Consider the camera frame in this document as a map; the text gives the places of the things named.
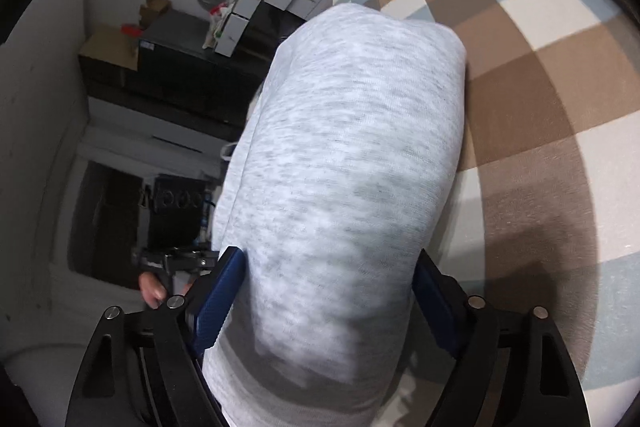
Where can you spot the black cabinet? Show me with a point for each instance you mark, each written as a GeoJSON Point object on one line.
{"type": "Point", "coordinates": [175, 72]}

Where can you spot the pile of papers and packets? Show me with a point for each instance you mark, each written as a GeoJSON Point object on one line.
{"type": "Point", "coordinates": [220, 17]}

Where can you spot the grey hoodie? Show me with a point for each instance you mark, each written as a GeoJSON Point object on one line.
{"type": "Point", "coordinates": [340, 157]}

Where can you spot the person's left hand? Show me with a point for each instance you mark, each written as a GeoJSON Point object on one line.
{"type": "Point", "coordinates": [152, 289]}

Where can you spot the flat cardboard box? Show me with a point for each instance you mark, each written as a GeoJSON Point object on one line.
{"type": "Point", "coordinates": [110, 47]}

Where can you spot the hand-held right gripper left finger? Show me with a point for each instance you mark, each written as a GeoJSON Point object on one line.
{"type": "Point", "coordinates": [220, 297]}

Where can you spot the open cardboard box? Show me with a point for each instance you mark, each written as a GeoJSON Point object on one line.
{"type": "Point", "coordinates": [152, 9]}

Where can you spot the checkered bed sheet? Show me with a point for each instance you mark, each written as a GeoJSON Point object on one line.
{"type": "Point", "coordinates": [525, 107]}

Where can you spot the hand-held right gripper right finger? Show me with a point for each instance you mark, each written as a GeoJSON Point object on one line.
{"type": "Point", "coordinates": [432, 297]}

